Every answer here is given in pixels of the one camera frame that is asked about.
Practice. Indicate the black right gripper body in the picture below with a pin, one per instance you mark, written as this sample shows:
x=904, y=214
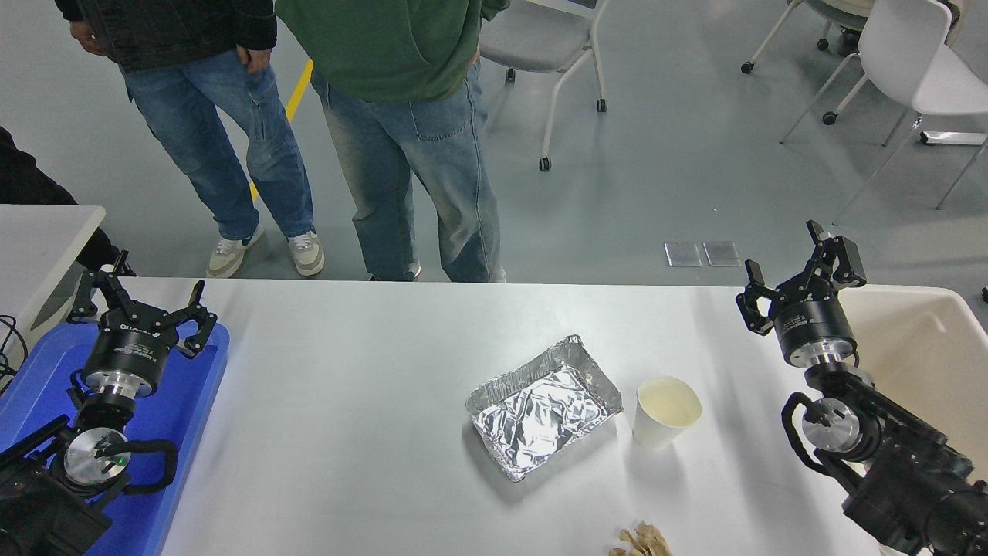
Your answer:
x=810, y=324

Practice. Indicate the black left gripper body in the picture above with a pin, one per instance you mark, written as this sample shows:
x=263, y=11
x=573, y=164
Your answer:
x=131, y=351

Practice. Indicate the white paper cup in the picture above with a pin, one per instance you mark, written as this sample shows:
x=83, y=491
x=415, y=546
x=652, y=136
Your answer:
x=656, y=432

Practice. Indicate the silver foil tray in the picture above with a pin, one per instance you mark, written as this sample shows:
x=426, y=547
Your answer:
x=540, y=417

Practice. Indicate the person's right hand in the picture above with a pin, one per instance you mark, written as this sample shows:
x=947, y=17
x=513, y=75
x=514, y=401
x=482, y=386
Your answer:
x=86, y=37

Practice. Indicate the person's left hand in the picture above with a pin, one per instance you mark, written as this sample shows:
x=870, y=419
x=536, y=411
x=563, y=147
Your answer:
x=256, y=59

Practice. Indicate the silver floor cover plate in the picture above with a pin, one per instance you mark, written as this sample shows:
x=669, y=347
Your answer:
x=722, y=253
x=683, y=254

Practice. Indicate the white side table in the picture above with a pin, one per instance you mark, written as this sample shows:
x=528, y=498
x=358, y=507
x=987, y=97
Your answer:
x=38, y=239

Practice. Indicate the blue plastic tray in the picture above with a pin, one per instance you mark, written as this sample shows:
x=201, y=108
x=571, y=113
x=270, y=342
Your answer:
x=177, y=432

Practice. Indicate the large pale plastic bin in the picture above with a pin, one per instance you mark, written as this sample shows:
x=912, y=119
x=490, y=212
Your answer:
x=926, y=347

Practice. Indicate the person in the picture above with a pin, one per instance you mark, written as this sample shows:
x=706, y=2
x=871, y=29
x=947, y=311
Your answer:
x=23, y=181
x=193, y=116
x=401, y=154

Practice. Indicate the white furniture base bar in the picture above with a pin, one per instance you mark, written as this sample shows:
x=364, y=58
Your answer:
x=953, y=138

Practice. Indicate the white plastic chair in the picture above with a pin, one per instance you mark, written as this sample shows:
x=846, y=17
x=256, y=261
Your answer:
x=903, y=46

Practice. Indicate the grey chair with casters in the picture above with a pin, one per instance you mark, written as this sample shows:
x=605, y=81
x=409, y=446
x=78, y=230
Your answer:
x=841, y=11
x=532, y=38

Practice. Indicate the crumpled tan paper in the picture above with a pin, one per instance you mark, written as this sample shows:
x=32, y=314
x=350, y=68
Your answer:
x=644, y=540

